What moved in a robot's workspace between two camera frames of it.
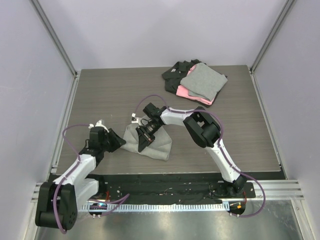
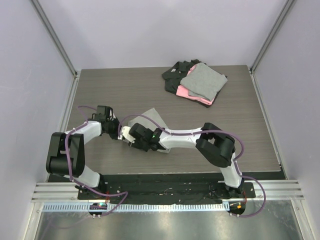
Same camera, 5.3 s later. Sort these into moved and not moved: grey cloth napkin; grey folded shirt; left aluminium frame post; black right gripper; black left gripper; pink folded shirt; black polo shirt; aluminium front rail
Moved: black right gripper; grey cloth napkin; black left gripper
Not moved: left aluminium frame post; aluminium front rail; pink folded shirt; black polo shirt; grey folded shirt
